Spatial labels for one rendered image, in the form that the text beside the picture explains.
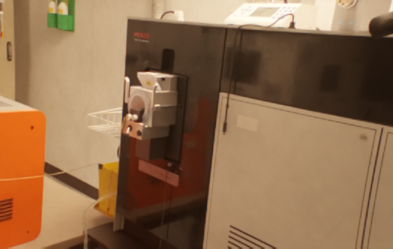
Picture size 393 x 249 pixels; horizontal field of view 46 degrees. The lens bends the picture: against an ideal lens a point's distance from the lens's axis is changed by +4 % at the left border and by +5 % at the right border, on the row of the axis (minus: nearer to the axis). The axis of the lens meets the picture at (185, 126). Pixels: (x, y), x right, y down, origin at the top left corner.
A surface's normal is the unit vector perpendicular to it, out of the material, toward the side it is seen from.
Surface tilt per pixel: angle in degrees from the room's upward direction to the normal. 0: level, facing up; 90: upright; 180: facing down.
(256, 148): 90
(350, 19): 90
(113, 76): 90
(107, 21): 90
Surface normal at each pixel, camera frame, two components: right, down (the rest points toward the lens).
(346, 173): -0.71, 0.09
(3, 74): 0.70, 0.22
